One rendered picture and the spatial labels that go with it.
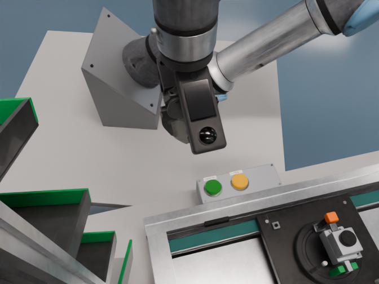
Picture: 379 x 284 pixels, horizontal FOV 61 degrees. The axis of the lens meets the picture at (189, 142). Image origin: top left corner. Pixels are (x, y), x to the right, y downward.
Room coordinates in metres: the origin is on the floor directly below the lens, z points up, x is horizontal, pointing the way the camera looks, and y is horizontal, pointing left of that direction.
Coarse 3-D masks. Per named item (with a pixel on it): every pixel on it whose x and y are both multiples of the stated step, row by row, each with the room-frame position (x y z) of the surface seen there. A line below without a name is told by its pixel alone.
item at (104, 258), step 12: (84, 240) 0.14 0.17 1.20; (96, 240) 0.14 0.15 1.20; (108, 240) 0.15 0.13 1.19; (84, 252) 0.12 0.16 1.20; (96, 252) 0.12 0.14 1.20; (108, 252) 0.12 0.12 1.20; (84, 264) 0.11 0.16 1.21; (96, 264) 0.11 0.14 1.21; (108, 264) 0.10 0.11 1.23; (108, 276) 0.08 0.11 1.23
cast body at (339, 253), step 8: (328, 232) 0.20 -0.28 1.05; (336, 232) 0.19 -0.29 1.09; (344, 232) 0.19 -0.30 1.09; (352, 232) 0.19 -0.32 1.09; (328, 240) 0.18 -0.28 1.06; (336, 240) 0.18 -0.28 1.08; (344, 240) 0.17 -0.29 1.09; (352, 240) 0.17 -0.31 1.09; (328, 248) 0.17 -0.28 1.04; (336, 248) 0.16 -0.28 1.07; (344, 248) 0.16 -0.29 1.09; (352, 248) 0.16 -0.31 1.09; (360, 248) 0.16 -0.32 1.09; (336, 256) 0.15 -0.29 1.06; (344, 256) 0.15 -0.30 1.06; (352, 256) 0.15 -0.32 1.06; (344, 264) 0.14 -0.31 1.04
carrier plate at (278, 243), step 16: (288, 208) 0.28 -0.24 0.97; (304, 208) 0.28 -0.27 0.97; (320, 208) 0.28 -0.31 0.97; (336, 208) 0.28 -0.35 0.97; (352, 208) 0.28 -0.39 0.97; (288, 224) 0.24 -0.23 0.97; (304, 224) 0.24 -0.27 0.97; (352, 224) 0.24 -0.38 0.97; (272, 240) 0.21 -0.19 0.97; (288, 240) 0.21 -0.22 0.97; (368, 240) 0.21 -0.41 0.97; (272, 256) 0.17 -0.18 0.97; (288, 256) 0.17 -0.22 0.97; (368, 256) 0.17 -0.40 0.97; (288, 272) 0.14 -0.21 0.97; (368, 272) 0.14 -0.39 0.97
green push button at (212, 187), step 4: (212, 180) 0.36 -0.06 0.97; (216, 180) 0.36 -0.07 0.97; (208, 184) 0.35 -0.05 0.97; (212, 184) 0.35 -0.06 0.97; (216, 184) 0.35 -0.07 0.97; (220, 184) 0.35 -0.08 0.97; (208, 188) 0.34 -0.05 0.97; (212, 188) 0.34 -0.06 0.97; (216, 188) 0.34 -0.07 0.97; (220, 188) 0.34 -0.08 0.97; (208, 192) 0.33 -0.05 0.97; (212, 192) 0.32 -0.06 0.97; (216, 192) 0.32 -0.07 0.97
